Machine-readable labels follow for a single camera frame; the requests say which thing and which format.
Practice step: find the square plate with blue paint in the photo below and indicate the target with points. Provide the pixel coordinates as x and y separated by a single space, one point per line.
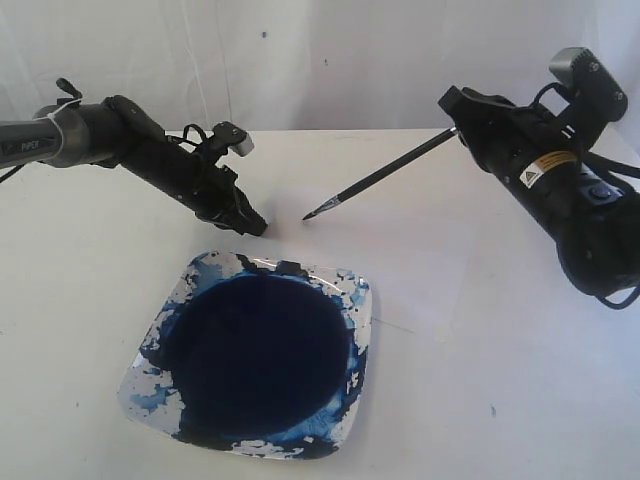
257 357

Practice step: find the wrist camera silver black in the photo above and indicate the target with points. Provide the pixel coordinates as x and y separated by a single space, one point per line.
234 138
594 98

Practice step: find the white paper sheet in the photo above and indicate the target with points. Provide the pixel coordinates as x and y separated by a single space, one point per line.
415 262

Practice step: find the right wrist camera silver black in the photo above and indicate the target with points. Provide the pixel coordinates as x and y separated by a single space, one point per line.
594 98

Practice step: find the white backdrop curtain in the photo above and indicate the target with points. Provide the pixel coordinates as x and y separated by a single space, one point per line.
270 65

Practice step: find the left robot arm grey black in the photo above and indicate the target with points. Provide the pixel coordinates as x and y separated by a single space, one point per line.
118 132

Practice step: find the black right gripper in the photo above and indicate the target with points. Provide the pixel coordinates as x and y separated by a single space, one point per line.
499 135

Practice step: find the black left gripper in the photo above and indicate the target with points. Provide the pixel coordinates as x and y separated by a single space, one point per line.
209 192

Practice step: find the black paintbrush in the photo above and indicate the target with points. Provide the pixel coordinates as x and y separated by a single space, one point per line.
383 172

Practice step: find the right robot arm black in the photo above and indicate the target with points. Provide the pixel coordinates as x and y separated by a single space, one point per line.
546 165

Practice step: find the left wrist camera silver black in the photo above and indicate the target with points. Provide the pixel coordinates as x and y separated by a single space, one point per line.
234 138

